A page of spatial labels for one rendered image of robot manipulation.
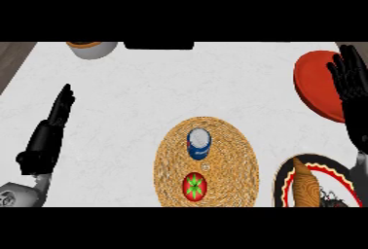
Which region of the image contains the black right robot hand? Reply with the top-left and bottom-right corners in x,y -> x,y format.
326,44 -> 368,153

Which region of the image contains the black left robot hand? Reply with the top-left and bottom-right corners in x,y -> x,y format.
14,83 -> 78,176

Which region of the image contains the red bowl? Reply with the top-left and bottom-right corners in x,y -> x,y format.
292,50 -> 347,124

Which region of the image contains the red tomato with green stem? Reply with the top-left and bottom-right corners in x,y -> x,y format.
181,171 -> 208,202

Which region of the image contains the round woven wicker placemat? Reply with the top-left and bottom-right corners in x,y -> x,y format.
152,116 -> 261,208

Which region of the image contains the black red patterned plate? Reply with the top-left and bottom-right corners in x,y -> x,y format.
271,153 -> 363,208

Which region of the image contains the brown wooden croissant-shaped item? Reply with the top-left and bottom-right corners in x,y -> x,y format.
289,157 -> 322,208

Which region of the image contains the white pot with brown rim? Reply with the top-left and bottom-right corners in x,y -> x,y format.
64,41 -> 119,60

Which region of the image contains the blue and white can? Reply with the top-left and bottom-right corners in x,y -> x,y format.
184,126 -> 212,161

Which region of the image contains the black appliance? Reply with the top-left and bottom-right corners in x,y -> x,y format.
123,41 -> 194,51

